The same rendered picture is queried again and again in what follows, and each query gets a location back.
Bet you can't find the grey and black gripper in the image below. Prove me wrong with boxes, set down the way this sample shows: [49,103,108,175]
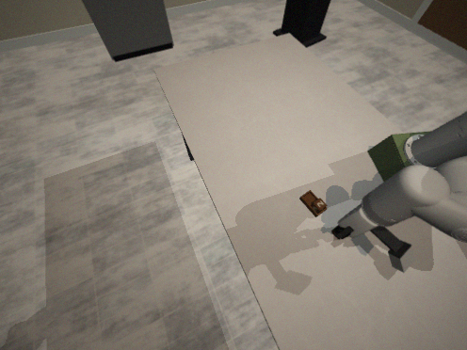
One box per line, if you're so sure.
[334,205,391,240]

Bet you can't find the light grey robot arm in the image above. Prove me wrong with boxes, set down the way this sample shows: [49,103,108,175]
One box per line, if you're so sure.
[362,111,467,273]

